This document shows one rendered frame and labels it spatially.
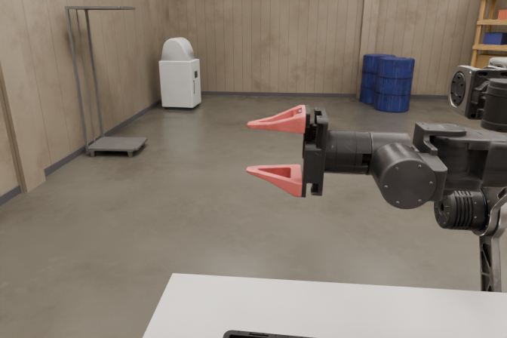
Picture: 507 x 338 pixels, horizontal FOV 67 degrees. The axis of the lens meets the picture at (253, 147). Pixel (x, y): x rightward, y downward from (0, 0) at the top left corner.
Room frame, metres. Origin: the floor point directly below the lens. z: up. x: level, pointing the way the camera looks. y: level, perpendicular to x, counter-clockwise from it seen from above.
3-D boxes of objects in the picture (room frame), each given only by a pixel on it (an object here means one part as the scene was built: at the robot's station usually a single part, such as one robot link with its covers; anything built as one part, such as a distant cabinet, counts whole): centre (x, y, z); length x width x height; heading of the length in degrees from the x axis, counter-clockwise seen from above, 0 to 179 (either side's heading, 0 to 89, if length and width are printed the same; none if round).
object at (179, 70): (7.36, 1.39, 0.66); 0.64 x 0.57 x 1.31; 83
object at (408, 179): (0.42, -0.20, 1.45); 0.12 x 0.11 x 0.09; 85
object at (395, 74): (7.57, -2.60, 0.48); 1.35 x 0.80 x 0.97; 175
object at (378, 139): (0.46, -0.17, 1.46); 0.07 x 0.07 x 0.06; 85
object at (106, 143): (4.73, 1.76, 0.89); 0.66 x 0.56 x 1.77; 85
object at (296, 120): (0.48, -0.04, 1.48); 0.09 x 0.07 x 0.07; 85
